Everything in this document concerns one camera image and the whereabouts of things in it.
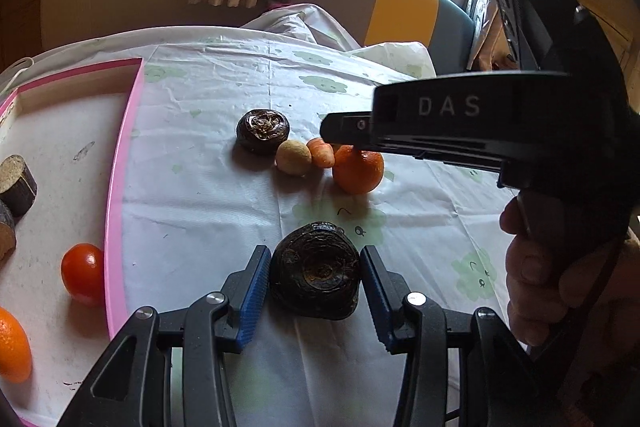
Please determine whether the small orange carrot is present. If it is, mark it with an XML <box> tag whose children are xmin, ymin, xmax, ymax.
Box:
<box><xmin>306</xmin><ymin>138</ymin><xmax>335</xmax><ymax>169</ymax></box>

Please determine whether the pink white shallow box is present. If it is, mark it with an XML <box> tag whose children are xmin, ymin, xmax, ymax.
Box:
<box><xmin>1</xmin><ymin>58</ymin><xmax>142</xmax><ymax>426</ymax></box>

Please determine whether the white green cloud tablecloth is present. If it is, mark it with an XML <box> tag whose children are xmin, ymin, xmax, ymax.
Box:
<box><xmin>0</xmin><ymin>2</ymin><xmax>532</xmax><ymax>427</ymax></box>

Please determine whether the yellow longan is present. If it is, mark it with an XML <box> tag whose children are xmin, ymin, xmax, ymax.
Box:
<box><xmin>276</xmin><ymin>140</ymin><xmax>312</xmax><ymax>176</ymax></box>

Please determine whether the white cloud pillow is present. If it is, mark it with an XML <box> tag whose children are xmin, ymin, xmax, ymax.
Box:
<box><xmin>348</xmin><ymin>41</ymin><xmax>436</xmax><ymax>79</ymax></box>

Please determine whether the right hand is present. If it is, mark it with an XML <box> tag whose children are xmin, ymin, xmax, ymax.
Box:
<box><xmin>500</xmin><ymin>199</ymin><xmax>639</xmax><ymax>349</ymax></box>

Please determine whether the large orange tangerine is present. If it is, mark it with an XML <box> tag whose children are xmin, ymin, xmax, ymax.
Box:
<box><xmin>332</xmin><ymin>145</ymin><xmax>385</xmax><ymax>195</ymax></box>

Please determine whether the large dark water chestnut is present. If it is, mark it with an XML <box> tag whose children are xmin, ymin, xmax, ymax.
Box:
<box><xmin>268</xmin><ymin>221</ymin><xmax>361</xmax><ymax>321</ymax></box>

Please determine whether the red cherry tomato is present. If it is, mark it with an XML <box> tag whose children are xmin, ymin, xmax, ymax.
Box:
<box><xmin>61</xmin><ymin>243</ymin><xmax>105</xmax><ymax>307</ymax></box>

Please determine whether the grey yellow blue sofa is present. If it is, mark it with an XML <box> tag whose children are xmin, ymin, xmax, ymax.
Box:
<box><xmin>269</xmin><ymin>0</ymin><xmax>476</xmax><ymax>76</ymax></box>

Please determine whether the small orange tangerine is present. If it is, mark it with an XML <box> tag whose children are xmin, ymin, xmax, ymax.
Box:
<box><xmin>0</xmin><ymin>309</ymin><xmax>32</xmax><ymax>384</ymax></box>

